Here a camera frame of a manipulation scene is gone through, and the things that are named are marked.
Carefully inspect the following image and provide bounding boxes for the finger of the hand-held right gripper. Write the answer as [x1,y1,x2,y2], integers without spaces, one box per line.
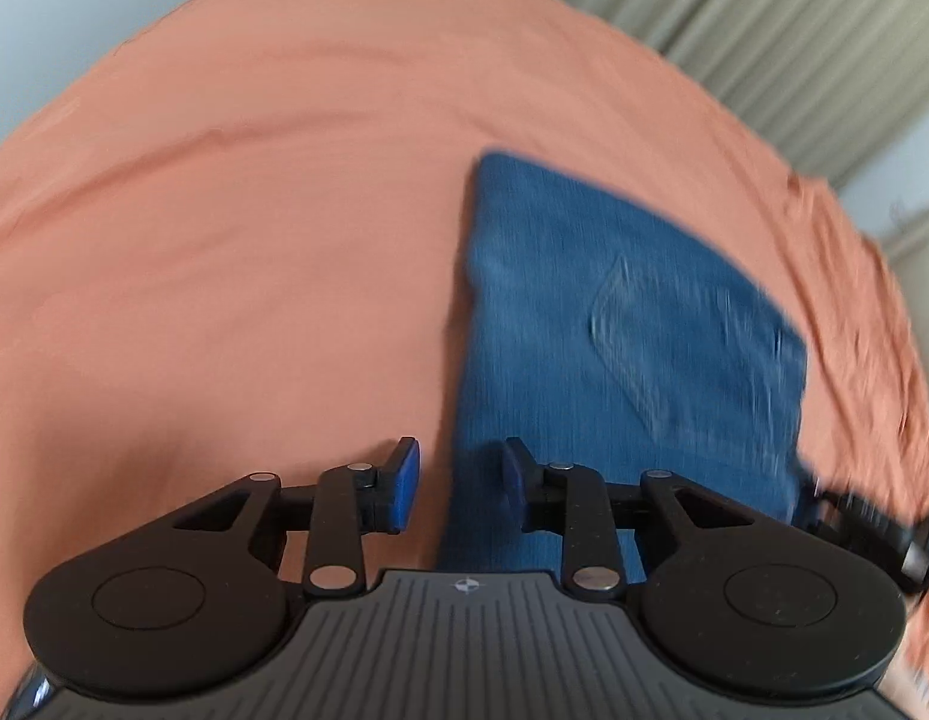
[798,474,855,524]

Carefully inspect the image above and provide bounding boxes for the blue denim pants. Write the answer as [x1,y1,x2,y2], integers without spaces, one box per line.
[434,152,810,587]

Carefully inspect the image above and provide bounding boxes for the orange bed blanket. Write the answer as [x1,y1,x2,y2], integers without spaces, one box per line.
[0,0,929,720]

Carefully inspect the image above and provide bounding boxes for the beige curtain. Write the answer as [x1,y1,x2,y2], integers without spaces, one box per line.
[501,0,929,190]

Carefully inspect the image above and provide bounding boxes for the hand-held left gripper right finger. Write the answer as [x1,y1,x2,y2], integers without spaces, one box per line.
[498,437,757,601]

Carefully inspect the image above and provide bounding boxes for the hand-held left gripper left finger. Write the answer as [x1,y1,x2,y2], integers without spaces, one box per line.
[172,436,422,599]

